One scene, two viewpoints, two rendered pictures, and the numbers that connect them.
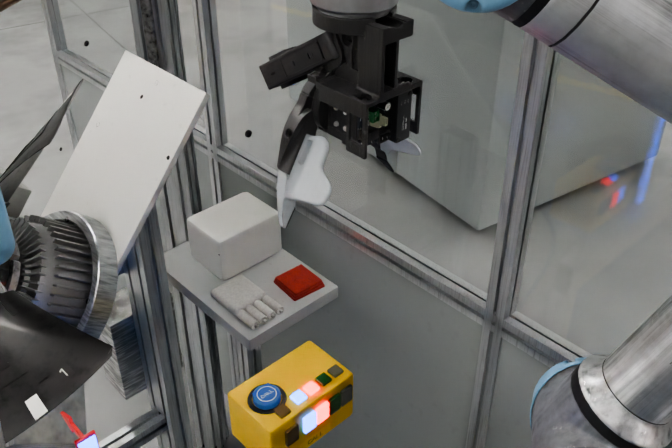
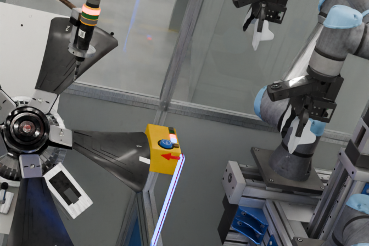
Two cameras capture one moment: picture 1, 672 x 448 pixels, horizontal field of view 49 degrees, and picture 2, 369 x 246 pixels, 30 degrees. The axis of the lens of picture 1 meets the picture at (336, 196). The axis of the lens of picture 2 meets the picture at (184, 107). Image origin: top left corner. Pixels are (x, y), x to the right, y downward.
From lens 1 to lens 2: 1.85 m
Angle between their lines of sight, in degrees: 55
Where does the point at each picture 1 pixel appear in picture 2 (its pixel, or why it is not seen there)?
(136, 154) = (37, 57)
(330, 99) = (272, 8)
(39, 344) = (116, 141)
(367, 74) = not seen: outside the picture
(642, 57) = not seen: outside the picture
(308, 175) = (265, 32)
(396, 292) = (100, 111)
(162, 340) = not seen: hidden behind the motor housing
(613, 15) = not seen: outside the picture
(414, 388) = not seen: hidden behind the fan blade
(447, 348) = (132, 130)
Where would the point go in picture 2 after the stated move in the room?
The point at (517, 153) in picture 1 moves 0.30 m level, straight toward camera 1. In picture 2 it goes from (187, 26) to (241, 64)
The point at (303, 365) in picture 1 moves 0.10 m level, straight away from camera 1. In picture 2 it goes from (159, 131) to (135, 117)
